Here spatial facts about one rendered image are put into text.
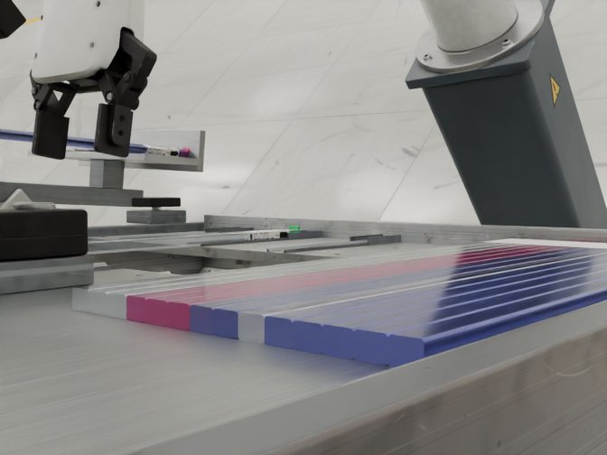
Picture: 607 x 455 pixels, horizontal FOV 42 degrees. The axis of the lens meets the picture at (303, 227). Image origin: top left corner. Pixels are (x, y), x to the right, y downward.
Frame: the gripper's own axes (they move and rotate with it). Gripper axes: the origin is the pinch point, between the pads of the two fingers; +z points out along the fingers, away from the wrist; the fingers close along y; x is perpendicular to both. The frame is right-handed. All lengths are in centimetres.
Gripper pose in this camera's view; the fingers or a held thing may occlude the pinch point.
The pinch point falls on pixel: (79, 145)
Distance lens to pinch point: 70.9
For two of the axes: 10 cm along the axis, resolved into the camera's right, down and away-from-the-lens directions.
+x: 6.3, 1.1, 7.7
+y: 7.7, 0.3, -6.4
